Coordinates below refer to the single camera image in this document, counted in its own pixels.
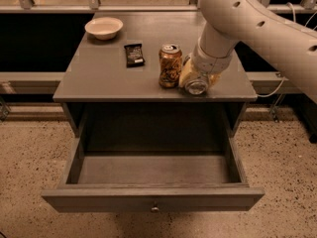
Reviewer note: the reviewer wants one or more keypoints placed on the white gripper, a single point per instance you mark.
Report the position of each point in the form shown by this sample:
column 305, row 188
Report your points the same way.
column 211, row 61

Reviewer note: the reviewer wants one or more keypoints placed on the silver green 7up can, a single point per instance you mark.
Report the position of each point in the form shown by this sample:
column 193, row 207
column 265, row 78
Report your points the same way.
column 196, row 84

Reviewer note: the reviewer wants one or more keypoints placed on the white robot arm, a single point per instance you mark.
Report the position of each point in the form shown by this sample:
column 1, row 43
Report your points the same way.
column 287, row 46

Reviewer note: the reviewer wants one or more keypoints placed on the brown soda can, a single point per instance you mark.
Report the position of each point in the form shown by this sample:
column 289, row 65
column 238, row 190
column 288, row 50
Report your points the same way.
column 170, row 61

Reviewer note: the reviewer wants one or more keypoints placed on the open grey top drawer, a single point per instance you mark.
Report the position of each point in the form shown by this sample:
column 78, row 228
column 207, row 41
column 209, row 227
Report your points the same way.
column 128, row 163

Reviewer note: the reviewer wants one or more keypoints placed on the round metal drawer knob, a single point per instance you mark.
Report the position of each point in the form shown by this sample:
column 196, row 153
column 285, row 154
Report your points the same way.
column 155, row 209

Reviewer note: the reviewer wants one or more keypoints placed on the black snack packet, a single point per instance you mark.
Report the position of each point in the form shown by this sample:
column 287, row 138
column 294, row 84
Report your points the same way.
column 134, row 55

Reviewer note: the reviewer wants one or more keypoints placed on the grey wooden cabinet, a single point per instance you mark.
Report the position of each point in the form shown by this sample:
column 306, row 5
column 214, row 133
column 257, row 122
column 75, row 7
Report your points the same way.
column 98, row 71

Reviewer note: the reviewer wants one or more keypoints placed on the white ceramic bowl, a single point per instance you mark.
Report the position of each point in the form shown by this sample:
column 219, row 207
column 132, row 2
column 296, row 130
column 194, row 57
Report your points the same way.
column 104, row 28

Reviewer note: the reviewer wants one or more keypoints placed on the metal railing frame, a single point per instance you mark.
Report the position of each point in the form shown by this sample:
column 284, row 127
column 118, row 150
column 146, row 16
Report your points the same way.
column 44, row 81

